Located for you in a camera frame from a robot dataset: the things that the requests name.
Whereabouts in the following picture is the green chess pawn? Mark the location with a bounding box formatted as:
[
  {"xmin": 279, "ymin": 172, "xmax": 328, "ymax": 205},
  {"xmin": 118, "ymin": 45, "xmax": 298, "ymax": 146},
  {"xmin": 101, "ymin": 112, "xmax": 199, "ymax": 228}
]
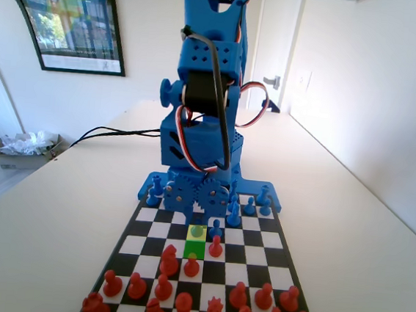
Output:
[{"xmin": 189, "ymin": 223, "xmax": 205, "ymax": 242}]

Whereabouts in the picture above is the red pawn chess piece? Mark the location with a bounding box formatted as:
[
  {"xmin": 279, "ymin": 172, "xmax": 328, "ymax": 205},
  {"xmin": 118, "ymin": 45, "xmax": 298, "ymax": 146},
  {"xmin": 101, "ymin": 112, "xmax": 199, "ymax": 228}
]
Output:
[
  {"xmin": 227, "ymin": 280, "xmax": 250, "ymax": 310},
  {"xmin": 253, "ymin": 281, "xmax": 275, "ymax": 311},
  {"xmin": 101, "ymin": 269, "xmax": 125, "ymax": 299},
  {"xmin": 207, "ymin": 233, "xmax": 225, "ymax": 258},
  {"xmin": 183, "ymin": 251, "xmax": 202, "ymax": 278},
  {"xmin": 126, "ymin": 272, "xmax": 149, "ymax": 301},
  {"xmin": 152, "ymin": 272, "xmax": 175, "ymax": 303},
  {"xmin": 277, "ymin": 283, "xmax": 302, "ymax": 312}
]

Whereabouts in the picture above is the black and white chessboard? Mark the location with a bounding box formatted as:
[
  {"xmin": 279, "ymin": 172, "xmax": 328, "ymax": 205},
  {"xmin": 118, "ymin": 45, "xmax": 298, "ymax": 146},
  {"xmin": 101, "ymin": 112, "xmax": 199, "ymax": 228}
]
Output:
[{"xmin": 74, "ymin": 179, "xmax": 337, "ymax": 312}]

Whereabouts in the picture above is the small blue printed part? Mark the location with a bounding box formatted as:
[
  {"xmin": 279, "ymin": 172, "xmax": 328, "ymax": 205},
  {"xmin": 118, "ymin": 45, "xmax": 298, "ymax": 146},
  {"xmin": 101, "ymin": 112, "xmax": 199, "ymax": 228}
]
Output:
[{"xmin": 260, "ymin": 97, "xmax": 282, "ymax": 115}]

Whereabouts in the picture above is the white door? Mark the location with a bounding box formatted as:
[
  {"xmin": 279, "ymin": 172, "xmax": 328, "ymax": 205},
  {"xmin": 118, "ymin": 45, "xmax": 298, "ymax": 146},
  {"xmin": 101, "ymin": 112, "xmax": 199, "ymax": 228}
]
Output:
[{"xmin": 247, "ymin": 0, "xmax": 302, "ymax": 115}]

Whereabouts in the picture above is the crumpled clear plastic wrap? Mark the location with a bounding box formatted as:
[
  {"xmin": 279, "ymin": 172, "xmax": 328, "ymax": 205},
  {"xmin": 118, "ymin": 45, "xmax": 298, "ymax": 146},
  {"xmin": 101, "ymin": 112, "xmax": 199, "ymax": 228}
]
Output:
[{"xmin": 0, "ymin": 126, "xmax": 57, "ymax": 159}]

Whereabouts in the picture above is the cardboard box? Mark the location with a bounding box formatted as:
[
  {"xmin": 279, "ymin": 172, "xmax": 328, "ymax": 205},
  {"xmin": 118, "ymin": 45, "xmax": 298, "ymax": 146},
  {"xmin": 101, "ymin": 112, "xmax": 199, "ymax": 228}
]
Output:
[{"xmin": 0, "ymin": 127, "xmax": 71, "ymax": 176}]

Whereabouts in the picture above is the black framed poster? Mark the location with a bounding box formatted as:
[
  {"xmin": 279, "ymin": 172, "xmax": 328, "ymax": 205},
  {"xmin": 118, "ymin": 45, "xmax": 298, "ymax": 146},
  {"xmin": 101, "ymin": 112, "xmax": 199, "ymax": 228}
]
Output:
[{"xmin": 0, "ymin": 0, "xmax": 134, "ymax": 79}]

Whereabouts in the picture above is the red white black servo wire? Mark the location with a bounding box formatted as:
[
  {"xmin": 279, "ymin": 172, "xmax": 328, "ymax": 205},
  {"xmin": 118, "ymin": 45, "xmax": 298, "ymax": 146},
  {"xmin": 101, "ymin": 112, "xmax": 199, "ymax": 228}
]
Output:
[
  {"xmin": 169, "ymin": 106, "xmax": 225, "ymax": 175},
  {"xmin": 232, "ymin": 79, "xmax": 273, "ymax": 131}
]

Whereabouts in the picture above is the thick black camera cable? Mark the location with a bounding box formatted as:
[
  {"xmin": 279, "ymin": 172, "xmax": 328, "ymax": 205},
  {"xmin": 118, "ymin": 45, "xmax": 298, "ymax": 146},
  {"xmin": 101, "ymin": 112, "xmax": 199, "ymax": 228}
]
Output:
[{"xmin": 167, "ymin": 23, "xmax": 244, "ymax": 175}]

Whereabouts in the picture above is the black power cable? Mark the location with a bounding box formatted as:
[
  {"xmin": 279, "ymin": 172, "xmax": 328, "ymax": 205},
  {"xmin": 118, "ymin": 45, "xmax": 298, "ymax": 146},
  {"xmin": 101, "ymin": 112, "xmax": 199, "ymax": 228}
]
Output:
[
  {"xmin": 78, "ymin": 126, "xmax": 161, "ymax": 150},
  {"xmin": 69, "ymin": 121, "xmax": 162, "ymax": 156}
]

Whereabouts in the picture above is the metal door handle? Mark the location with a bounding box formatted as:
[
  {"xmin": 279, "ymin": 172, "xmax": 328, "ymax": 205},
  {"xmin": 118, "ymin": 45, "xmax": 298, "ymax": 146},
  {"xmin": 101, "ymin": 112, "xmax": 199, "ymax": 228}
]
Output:
[{"xmin": 261, "ymin": 73, "xmax": 282, "ymax": 91}]

